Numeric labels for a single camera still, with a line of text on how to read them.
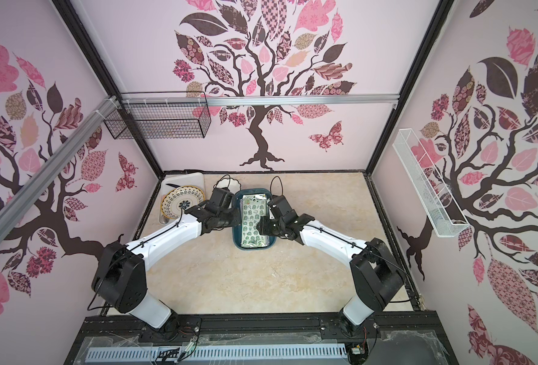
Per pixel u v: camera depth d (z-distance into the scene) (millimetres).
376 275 438
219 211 684
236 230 867
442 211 656
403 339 715
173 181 1177
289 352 697
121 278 436
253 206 897
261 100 948
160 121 726
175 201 1071
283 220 651
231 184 1177
